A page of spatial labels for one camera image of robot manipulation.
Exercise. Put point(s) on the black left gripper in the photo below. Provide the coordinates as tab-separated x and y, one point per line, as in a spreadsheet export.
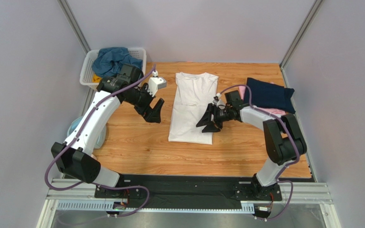
154	115

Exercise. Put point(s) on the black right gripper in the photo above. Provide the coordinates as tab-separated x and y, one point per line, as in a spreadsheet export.
216	115

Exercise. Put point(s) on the white t-shirt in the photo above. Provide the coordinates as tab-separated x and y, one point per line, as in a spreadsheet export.
193	94

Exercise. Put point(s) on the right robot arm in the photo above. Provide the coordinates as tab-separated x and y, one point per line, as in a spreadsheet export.
284	140

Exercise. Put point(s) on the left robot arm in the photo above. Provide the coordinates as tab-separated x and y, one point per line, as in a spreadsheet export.
73	157

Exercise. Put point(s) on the folded pink t-shirt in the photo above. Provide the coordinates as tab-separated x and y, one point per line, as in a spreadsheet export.
242	90

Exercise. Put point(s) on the light blue plastic object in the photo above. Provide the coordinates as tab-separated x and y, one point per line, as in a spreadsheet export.
102	136

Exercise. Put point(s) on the folded navy t-shirt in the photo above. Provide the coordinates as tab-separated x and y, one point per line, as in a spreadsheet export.
268	95

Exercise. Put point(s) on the yellow t-shirt in basket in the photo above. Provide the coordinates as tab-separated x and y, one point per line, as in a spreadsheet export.
96	78

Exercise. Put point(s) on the crumpled blue t-shirt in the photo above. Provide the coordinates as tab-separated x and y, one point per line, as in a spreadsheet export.
110	61

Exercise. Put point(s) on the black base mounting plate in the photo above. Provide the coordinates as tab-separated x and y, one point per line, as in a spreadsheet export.
185	192

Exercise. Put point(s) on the white plastic laundry basket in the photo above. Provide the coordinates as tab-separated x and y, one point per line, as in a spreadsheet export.
87	71

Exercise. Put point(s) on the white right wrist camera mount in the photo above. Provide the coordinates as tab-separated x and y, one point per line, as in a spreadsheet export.
218	101

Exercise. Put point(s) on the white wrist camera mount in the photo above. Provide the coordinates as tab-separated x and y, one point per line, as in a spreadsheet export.
155	83
218	101

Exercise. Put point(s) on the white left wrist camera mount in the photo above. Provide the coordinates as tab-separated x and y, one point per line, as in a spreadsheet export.
155	83

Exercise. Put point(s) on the left corner aluminium post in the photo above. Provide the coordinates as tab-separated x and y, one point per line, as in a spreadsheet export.
66	8

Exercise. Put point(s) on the corner aluminium post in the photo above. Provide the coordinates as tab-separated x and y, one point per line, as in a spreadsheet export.
66	8
301	32

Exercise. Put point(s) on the right corner aluminium post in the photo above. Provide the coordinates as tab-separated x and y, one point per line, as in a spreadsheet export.
301	32

